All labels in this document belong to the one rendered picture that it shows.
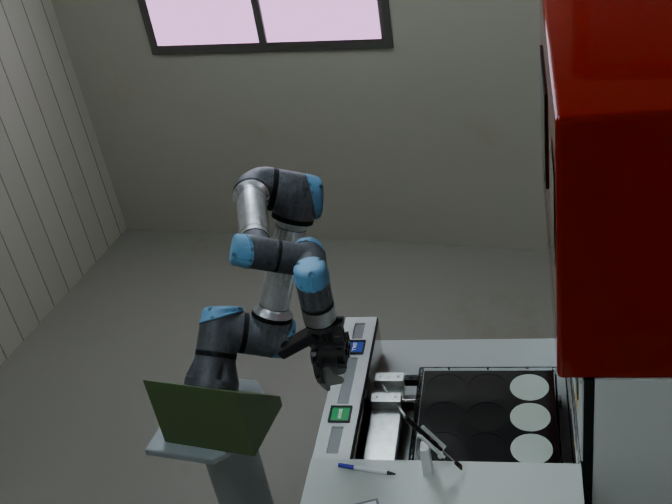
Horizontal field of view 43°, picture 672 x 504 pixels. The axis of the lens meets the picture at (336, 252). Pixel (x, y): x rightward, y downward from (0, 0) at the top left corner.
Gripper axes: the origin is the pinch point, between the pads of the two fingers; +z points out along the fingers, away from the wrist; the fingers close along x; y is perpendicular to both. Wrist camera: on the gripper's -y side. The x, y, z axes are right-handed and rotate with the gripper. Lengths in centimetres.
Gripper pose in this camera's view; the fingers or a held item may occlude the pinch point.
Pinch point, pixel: (325, 385)
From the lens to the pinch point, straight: 207.0
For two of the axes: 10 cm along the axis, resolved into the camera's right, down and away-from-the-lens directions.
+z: 1.5, 8.3, 5.4
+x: 1.6, -5.6, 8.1
